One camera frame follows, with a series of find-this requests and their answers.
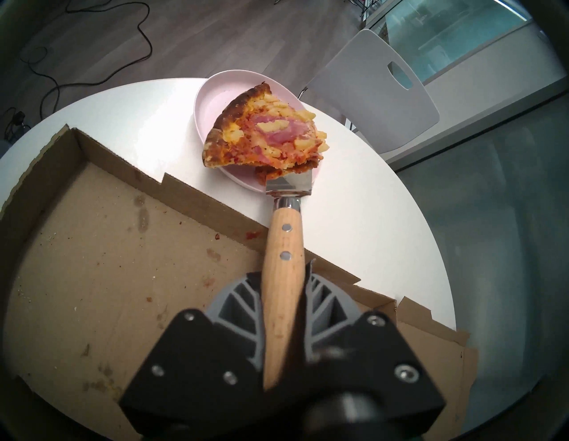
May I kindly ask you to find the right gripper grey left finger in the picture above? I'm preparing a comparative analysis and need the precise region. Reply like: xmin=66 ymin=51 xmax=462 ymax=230
xmin=118 ymin=271 xmax=264 ymax=441

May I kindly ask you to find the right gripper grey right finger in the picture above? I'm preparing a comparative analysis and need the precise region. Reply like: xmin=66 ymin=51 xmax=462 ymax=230
xmin=306 ymin=260 xmax=446 ymax=441

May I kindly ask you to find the white chair with handle hole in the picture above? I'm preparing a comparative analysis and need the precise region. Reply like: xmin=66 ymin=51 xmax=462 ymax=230
xmin=299 ymin=29 xmax=441 ymax=155

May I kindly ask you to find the black floor cable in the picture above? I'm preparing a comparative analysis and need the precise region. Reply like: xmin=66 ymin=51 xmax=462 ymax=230
xmin=0 ymin=0 xmax=154 ymax=134

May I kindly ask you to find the pink plastic plate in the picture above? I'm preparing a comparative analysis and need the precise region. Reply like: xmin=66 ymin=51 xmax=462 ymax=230
xmin=193 ymin=69 xmax=327 ymax=192

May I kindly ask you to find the metal spatula with wooden handle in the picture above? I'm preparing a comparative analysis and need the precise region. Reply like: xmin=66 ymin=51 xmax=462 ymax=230
xmin=254 ymin=167 xmax=314 ymax=392

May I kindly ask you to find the open brown cardboard pizza box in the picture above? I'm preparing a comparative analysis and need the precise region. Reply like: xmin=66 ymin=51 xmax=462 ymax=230
xmin=0 ymin=124 xmax=480 ymax=441

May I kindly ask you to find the large ham pineapple pizza slice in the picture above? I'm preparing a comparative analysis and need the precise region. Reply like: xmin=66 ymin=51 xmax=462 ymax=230
xmin=202 ymin=81 xmax=329 ymax=175

